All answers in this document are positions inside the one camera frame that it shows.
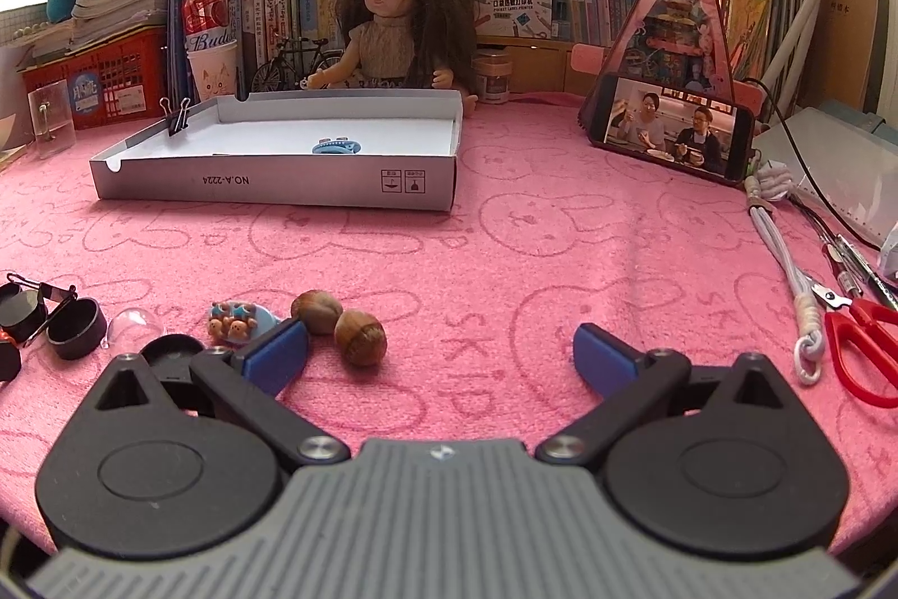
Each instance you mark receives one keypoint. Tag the silver pen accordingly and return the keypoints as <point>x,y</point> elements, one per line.
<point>838,262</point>

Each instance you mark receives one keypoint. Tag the pink rabbit printed towel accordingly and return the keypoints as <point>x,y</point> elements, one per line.
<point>491,262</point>

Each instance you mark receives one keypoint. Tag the black lid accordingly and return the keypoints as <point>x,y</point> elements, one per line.
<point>172,353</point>

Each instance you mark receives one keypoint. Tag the small black binder clip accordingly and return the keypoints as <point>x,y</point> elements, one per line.
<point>175,123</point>

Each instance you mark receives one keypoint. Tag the black pen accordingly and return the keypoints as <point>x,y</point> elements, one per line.
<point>878,280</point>

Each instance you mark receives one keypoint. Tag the clear plastic dome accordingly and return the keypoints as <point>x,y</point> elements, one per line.
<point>133,327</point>

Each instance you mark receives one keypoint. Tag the brown-haired doll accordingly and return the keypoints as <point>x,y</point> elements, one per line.
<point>382,37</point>

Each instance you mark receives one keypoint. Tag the large black binder clip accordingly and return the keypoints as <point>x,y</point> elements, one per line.
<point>59,291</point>

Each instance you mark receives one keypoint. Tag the black smartphone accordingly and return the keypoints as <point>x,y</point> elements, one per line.
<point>673,129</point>

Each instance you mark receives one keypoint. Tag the pink toy house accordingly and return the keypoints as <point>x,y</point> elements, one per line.
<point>677,9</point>

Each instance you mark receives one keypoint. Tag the white cardboard box tray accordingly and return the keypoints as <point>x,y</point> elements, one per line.
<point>294,185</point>

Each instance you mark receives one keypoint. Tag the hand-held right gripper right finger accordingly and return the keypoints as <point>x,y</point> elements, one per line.
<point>602,353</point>

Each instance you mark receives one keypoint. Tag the red beer can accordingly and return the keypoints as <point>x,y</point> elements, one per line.
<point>205,20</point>

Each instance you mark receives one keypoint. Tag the white flat device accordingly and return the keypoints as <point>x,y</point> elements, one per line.
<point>835,164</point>

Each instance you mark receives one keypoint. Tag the black round cap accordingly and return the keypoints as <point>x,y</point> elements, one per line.
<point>21,318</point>
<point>74,332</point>

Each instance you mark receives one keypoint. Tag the red scissors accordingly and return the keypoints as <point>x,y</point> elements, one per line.
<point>835,336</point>

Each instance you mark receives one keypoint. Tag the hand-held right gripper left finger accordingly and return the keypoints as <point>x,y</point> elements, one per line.
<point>277,355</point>

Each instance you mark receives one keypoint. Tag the red plastic crate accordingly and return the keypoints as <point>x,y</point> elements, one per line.
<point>119,80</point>

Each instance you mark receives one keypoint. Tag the blue bear hair clip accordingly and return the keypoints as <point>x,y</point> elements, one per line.
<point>238,322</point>

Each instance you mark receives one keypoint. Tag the brown hazelnut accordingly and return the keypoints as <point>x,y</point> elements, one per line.
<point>360,338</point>
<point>317,311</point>

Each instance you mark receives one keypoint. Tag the small lidded jar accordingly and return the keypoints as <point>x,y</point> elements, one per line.
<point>491,77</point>

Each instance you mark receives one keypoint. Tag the white cat paper cup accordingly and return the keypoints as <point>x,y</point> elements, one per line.
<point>210,73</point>

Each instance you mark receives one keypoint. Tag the miniature black bicycle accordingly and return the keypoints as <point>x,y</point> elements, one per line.
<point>294,67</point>

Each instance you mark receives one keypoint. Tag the illustrated white cardboard box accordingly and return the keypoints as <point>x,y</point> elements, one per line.
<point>512,2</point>

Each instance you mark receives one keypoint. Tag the clear glass mug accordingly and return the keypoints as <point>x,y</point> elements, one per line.
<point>50,118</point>

